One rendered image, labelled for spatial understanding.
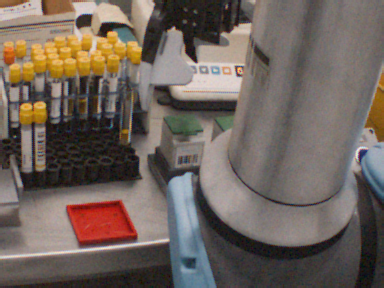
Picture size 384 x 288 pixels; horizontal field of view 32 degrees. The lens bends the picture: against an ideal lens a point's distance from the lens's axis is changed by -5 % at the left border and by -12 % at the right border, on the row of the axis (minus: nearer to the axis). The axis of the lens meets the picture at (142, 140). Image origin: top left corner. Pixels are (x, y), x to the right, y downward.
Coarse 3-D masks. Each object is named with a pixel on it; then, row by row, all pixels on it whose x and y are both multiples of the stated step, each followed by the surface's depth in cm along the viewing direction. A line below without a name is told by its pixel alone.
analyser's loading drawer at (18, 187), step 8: (16, 168) 81; (0, 176) 83; (8, 176) 83; (16, 176) 80; (0, 184) 82; (8, 184) 82; (16, 184) 80; (0, 192) 80; (8, 192) 81; (16, 192) 81; (0, 200) 79; (8, 200) 79; (16, 200) 79; (0, 208) 80
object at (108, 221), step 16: (80, 208) 85; (96, 208) 86; (112, 208) 86; (80, 224) 83; (96, 224) 83; (112, 224) 84; (128, 224) 83; (80, 240) 80; (96, 240) 80; (112, 240) 81
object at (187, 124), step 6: (186, 114) 90; (192, 114) 90; (168, 120) 89; (174, 120) 89; (180, 120) 89; (186, 120) 89; (192, 120) 89; (168, 126) 88; (174, 126) 88; (180, 126) 88; (186, 126) 88; (192, 126) 88; (198, 126) 88; (174, 132) 87; (180, 132) 87; (186, 132) 87; (192, 132) 87; (198, 132) 88
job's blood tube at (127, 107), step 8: (128, 88) 91; (128, 96) 90; (128, 104) 91; (128, 112) 91; (128, 120) 92; (128, 128) 92; (120, 136) 93; (128, 136) 93; (120, 144) 94; (128, 144) 94
